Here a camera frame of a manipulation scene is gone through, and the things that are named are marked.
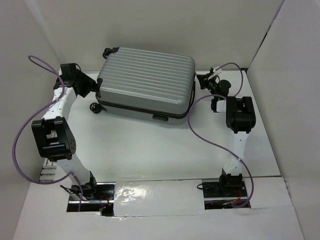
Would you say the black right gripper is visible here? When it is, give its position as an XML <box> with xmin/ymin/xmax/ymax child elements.
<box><xmin>198</xmin><ymin>73</ymin><xmax>220</xmax><ymax>98</ymax></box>

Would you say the grey suitcase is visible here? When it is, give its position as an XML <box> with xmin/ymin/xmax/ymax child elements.
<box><xmin>89</xmin><ymin>47</ymin><xmax>196</xmax><ymax>125</ymax></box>

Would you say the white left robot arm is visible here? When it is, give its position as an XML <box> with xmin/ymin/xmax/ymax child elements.
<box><xmin>31</xmin><ymin>63</ymin><xmax>99</xmax><ymax>201</ymax></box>

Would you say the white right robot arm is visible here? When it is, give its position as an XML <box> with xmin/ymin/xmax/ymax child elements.
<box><xmin>196</xmin><ymin>66</ymin><xmax>256</xmax><ymax>177</ymax></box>

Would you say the white foil tape sheet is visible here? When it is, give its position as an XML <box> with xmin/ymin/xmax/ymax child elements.
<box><xmin>113</xmin><ymin>179</ymin><xmax>206</xmax><ymax>217</ymax></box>

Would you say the aluminium frame rail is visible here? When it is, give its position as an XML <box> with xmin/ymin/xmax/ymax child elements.
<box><xmin>38</xmin><ymin>158</ymin><xmax>57</xmax><ymax>182</ymax></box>

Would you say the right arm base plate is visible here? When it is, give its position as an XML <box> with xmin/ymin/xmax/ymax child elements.
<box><xmin>196</xmin><ymin>172</ymin><xmax>250</xmax><ymax>210</ymax></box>

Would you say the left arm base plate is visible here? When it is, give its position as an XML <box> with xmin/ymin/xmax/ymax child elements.
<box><xmin>60</xmin><ymin>182</ymin><xmax>116</xmax><ymax>217</ymax></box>

